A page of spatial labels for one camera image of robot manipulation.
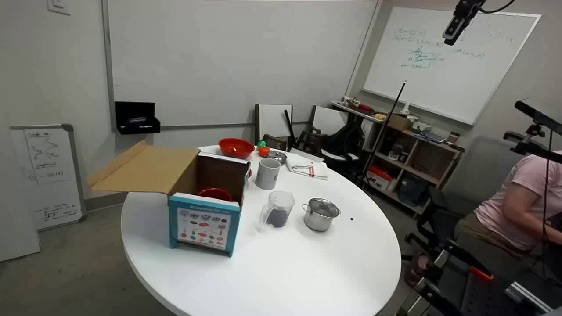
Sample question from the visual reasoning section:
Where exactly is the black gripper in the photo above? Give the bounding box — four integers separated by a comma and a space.
442, 0, 487, 47

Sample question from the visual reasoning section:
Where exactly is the orange red cup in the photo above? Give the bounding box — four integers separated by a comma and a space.
198, 185, 233, 201

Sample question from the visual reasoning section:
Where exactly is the bare forearm of person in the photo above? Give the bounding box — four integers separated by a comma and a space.
501, 182, 562, 243

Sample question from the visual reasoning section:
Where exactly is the cardboard box with blue print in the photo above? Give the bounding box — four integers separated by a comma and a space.
85, 140, 252, 257

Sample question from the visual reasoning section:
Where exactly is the thin black pole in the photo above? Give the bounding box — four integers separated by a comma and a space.
364, 80, 408, 173

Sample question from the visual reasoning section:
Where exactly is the wooden storage shelf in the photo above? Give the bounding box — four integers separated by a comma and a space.
329, 99, 466, 215

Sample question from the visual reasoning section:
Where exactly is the grey office chair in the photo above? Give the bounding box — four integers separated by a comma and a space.
408, 135, 524, 252

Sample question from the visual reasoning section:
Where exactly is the white leaning panel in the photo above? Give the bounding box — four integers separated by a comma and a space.
254, 101, 294, 142
308, 103, 347, 138

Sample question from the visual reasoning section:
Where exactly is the black bag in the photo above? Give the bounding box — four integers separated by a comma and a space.
319, 124, 366, 164

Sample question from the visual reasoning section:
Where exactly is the white cloth with red stripes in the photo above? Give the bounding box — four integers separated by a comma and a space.
284, 152, 329, 180

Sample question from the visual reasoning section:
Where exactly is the person in pink shirt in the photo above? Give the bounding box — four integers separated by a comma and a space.
452, 152, 562, 277

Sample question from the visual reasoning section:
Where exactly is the small steel pot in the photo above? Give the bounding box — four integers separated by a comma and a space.
300, 196, 342, 233

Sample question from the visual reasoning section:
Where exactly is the white mug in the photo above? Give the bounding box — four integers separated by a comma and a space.
252, 156, 284, 191

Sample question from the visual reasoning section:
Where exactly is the black mounting table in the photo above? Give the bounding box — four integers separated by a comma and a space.
401, 250, 562, 316

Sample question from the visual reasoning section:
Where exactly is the small leaning whiteboard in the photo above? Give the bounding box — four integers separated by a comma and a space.
8, 122, 83, 231

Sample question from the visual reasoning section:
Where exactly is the large wall whiteboard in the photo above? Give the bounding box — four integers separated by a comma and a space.
361, 5, 542, 126

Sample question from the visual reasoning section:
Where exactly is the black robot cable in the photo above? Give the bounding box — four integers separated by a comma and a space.
479, 0, 516, 13

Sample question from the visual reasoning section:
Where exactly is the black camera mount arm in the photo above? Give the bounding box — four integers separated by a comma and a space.
501, 98, 562, 164

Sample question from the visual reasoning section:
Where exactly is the black clamp with orange handle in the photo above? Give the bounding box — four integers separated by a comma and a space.
435, 247, 496, 294

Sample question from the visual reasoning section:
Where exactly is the red bowl with handle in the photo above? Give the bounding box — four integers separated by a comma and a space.
217, 136, 256, 159

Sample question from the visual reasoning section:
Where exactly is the aluminium rail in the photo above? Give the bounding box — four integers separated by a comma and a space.
505, 279, 554, 314

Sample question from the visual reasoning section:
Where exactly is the black wall tray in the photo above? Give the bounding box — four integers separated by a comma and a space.
113, 99, 161, 136

